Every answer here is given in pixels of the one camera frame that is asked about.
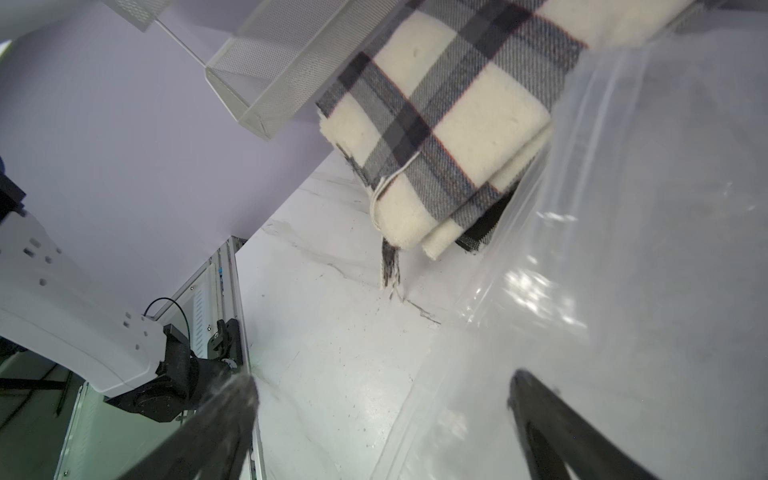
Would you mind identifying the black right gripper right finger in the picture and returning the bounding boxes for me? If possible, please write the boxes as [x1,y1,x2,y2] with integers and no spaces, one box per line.
[507,369,655,479]

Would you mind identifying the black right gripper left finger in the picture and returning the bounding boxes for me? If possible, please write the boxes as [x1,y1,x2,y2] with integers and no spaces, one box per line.
[121,374,259,480]

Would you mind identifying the clear plastic vacuum bag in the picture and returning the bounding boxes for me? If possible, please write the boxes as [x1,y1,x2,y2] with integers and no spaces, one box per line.
[373,9,767,479]

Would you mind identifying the cream black plaid scarf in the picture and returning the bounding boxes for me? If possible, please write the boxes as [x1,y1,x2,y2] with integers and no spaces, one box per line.
[316,1,687,257]

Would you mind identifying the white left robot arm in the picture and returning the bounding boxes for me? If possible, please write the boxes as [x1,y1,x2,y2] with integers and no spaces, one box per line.
[1,175,244,423]

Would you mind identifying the white two-tier mesh shelf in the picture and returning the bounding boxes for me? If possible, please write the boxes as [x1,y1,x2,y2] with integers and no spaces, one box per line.
[107,0,401,140]

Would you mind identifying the aluminium frame rails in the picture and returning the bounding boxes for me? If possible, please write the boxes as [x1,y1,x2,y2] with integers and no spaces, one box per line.
[54,237,249,479]

